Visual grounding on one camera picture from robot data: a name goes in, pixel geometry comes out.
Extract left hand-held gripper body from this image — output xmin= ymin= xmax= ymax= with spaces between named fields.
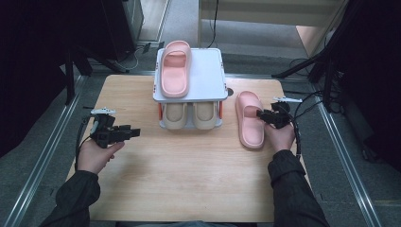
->
xmin=89 ymin=107 xmax=126 ymax=149

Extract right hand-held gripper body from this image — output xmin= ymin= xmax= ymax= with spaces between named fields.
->
xmin=268 ymin=96 xmax=304 ymax=130

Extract pink slide slipper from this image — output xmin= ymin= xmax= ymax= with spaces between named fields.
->
xmin=160 ymin=40 xmax=193 ymax=99
xmin=235 ymin=90 xmax=266 ymax=150

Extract cream perforated clog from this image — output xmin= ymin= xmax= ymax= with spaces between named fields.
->
xmin=191 ymin=100 xmax=218 ymax=131
xmin=162 ymin=101 xmax=189 ymax=131

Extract white two-tier shoe rack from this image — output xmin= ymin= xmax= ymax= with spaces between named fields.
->
xmin=152 ymin=47 xmax=229 ymax=131

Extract person's right hand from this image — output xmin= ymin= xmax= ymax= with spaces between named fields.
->
xmin=263 ymin=121 xmax=297 ymax=155

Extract person's left hand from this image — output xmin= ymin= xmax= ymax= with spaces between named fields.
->
xmin=77 ymin=138 xmax=126 ymax=175

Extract black tripod stand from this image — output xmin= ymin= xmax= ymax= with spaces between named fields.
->
xmin=271 ymin=0 xmax=363 ymax=112

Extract black metal stand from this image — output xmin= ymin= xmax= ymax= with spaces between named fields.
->
xmin=62 ymin=46 xmax=131 ymax=106

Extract black cabinet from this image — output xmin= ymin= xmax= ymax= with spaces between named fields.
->
xmin=102 ymin=0 xmax=145 ymax=63

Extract beige wooden furniture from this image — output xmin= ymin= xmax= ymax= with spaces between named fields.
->
xmin=198 ymin=0 xmax=349 ymax=59

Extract right hand-held gripper black cable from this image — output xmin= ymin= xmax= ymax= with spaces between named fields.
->
xmin=287 ymin=113 xmax=303 ymax=159

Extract hand-held gripper black cable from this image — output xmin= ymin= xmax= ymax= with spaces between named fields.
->
xmin=74 ymin=115 xmax=93 ymax=171
xmin=287 ymin=113 xmax=303 ymax=159

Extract left hand-held gripper black cable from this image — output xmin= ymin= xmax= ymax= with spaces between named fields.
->
xmin=74 ymin=115 xmax=93 ymax=171

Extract black floor cables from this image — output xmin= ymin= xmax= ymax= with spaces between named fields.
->
xmin=283 ymin=58 xmax=344 ymax=125

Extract white floor cable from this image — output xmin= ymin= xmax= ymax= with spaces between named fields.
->
xmin=114 ymin=46 xmax=141 ymax=71

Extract metal floor rail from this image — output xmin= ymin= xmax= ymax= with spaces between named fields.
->
xmin=310 ymin=82 xmax=383 ymax=227
xmin=3 ymin=75 xmax=87 ymax=227

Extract black hanging cable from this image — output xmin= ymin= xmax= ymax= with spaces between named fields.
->
xmin=206 ymin=0 xmax=220 ymax=49

